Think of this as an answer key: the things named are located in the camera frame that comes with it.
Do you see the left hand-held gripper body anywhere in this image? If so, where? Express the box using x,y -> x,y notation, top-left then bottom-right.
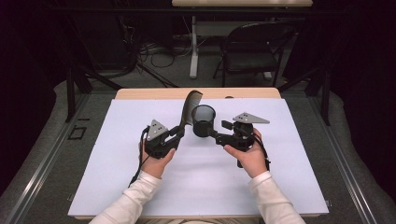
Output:
143,119 -> 177,161

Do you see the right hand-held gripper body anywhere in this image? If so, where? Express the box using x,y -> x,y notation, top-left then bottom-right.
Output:
216,112 -> 271,169

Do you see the black mesh pen holder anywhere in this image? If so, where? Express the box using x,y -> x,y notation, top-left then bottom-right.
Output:
191,105 -> 217,138

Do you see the black comb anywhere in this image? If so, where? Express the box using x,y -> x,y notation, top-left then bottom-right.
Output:
178,90 -> 204,130

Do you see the person's right hand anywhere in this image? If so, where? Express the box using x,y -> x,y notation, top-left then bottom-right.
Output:
223,127 -> 270,179

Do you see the person's left hand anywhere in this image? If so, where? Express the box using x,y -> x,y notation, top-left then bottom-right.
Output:
138,137 -> 177,180

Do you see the wooden table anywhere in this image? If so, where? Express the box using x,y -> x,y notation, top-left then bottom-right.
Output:
115,87 -> 282,101

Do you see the white board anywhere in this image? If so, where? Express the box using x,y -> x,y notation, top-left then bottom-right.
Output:
67,98 -> 330,218

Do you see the black folding chair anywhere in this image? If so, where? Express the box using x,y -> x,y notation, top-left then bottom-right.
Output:
212,21 -> 297,89

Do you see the white desk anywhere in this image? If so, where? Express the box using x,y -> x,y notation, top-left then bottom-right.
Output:
171,0 -> 314,80

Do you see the black metal stand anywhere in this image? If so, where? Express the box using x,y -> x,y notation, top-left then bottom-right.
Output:
277,65 -> 332,127
63,63 -> 124,123

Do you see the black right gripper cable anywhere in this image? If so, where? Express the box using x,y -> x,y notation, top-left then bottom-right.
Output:
252,133 -> 272,173

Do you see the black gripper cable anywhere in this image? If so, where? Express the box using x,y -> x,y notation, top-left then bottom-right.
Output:
127,125 -> 151,189
252,133 -> 272,173

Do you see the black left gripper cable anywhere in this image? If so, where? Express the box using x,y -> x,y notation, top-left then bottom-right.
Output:
127,125 -> 151,189

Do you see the bundle of floor cables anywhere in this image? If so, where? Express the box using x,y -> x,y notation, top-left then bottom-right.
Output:
136,38 -> 194,70

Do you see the metal floor rail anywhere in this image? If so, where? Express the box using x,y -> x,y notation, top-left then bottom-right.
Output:
5,92 -> 92,224
306,96 -> 379,224

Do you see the black horizontal frame bar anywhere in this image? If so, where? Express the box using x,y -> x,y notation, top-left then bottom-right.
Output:
43,7 -> 345,15

